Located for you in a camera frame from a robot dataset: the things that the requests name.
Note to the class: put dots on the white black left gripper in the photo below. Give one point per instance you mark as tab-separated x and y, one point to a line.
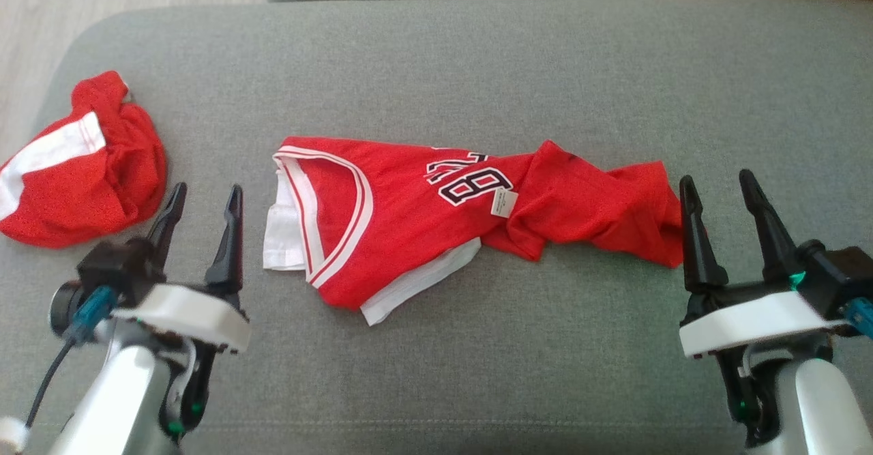
191	315

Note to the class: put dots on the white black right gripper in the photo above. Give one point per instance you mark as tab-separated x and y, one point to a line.
750	322

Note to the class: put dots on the red shorts with white stripe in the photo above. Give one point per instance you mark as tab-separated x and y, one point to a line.
82	189

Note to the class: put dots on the red basketball jersey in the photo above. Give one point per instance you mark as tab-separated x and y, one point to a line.
409	237

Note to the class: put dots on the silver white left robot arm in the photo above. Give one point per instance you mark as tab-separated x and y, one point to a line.
116	400

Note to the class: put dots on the large grey sofa seat cushion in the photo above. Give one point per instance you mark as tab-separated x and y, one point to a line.
477	66

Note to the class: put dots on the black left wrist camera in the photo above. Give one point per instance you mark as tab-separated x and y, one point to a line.
109	264

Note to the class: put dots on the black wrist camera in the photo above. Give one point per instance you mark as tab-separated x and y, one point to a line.
109	264
839	271

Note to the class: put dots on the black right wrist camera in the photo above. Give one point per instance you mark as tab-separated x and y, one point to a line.
839	271

